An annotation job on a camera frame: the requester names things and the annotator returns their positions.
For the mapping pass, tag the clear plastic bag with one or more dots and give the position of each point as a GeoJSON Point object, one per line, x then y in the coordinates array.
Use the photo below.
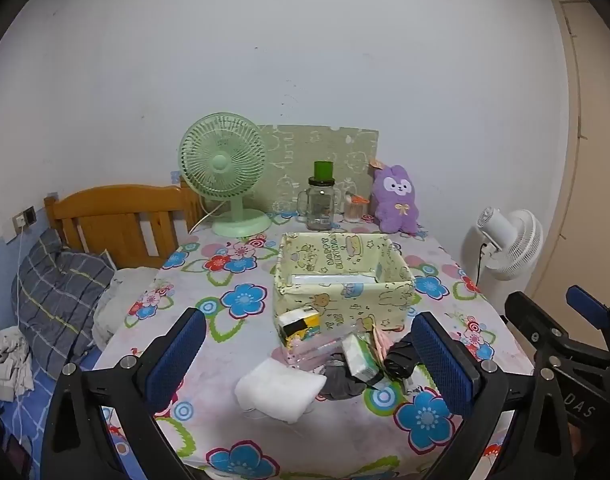
{"type": "Point", "coordinates": [315, 350]}

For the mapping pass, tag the blue grid bedsheet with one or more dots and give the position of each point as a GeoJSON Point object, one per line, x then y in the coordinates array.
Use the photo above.
{"type": "Point", "coordinates": [15, 415]}

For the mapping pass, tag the green tissue packet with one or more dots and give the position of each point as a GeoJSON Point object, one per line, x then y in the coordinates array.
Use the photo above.
{"type": "Point", "coordinates": [360, 360]}

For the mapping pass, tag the grey plaid pillow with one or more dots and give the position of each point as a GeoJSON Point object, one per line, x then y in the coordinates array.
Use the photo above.
{"type": "Point", "coordinates": [60, 295]}

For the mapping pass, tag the pink comb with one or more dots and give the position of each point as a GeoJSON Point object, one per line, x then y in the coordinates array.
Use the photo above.
{"type": "Point", "coordinates": [380, 342]}

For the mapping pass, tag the wall socket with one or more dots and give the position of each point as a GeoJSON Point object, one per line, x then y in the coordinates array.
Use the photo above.
{"type": "Point", "coordinates": [25, 218]}

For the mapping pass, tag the green patterned board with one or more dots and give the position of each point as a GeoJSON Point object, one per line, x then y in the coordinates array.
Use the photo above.
{"type": "Point", "coordinates": [305, 145]}

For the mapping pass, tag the yellow cartoon fabric box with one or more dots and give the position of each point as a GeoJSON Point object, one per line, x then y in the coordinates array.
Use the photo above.
{"type": "Point", "coordinates": [335, 300]}

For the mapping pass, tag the green desk fan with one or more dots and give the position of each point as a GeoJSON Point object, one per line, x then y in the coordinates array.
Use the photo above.
{"type": "Point", "coordinates": [220, 162]}

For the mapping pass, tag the white floor fan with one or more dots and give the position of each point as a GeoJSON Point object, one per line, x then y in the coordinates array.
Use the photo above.
{"type": "Point", "coordinates": [510, 240]}

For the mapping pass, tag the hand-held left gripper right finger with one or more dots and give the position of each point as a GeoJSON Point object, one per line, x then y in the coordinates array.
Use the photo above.
{"type": "Point", "coordinates": [442, 365]}

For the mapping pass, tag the black round object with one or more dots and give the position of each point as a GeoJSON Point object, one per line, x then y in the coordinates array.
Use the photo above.
{"type": "Point", "coordinates": [400, 360]}

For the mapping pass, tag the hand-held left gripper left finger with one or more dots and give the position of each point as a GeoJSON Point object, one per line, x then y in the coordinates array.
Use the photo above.
{"type": "Point", "coordinates": [182, 355]}

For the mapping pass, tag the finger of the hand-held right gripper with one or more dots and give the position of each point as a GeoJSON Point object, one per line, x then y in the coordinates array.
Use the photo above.
{"type": "Point", "coordinates": [587, 302]}
{"type": "Point", "coordinates": [527, 312]}

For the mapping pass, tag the white towel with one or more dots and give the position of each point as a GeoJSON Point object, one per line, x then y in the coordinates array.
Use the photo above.
{"type": "Point", "coordinates": [277, 390]}

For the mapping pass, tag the wooden bed headboard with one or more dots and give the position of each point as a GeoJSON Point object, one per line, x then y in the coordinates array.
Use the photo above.
{"type": "Point", "coordinates": [110, 210]}

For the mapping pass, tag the white blanket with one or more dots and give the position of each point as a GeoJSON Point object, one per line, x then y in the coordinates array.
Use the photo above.
{"type": "Point", "coordinates": [120, 300]}

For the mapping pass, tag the beige door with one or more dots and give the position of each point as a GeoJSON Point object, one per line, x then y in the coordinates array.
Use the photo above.
{"type": "Point", "coordinates": [595, 135]}

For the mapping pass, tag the purple plush toy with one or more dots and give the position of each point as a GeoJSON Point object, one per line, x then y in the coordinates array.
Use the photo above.
{"type": "Point", "coordinates": [395, 195]}

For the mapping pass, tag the crumpled white cloth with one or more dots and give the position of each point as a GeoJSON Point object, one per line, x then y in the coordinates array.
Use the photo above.
{"type": "Point", "coordinates": [7, 360]}

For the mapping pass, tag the grey cloth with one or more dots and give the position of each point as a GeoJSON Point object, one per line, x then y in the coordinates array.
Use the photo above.
{"type": "Point", "coordinates": [340, 385]}

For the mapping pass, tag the yellow cartoon tissue packet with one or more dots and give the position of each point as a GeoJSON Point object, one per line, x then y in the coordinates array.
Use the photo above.
{"type": "Point", "coordinates": [297, 325]}

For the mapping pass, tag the glass jar with green lid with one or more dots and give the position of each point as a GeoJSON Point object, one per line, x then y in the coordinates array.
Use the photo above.
{"type": "Point", "coordinates": [320, 200]}

